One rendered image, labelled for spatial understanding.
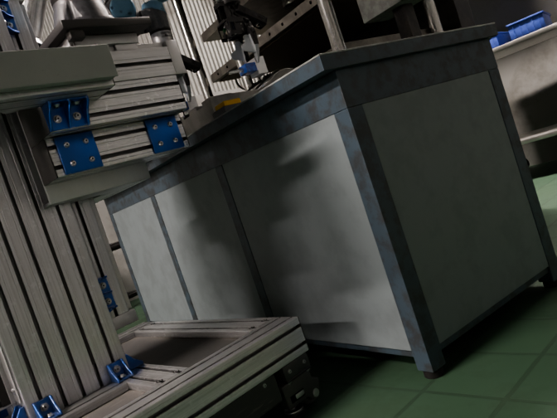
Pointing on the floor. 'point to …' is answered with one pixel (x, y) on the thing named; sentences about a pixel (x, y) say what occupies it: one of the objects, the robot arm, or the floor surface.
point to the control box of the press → (375, 10)
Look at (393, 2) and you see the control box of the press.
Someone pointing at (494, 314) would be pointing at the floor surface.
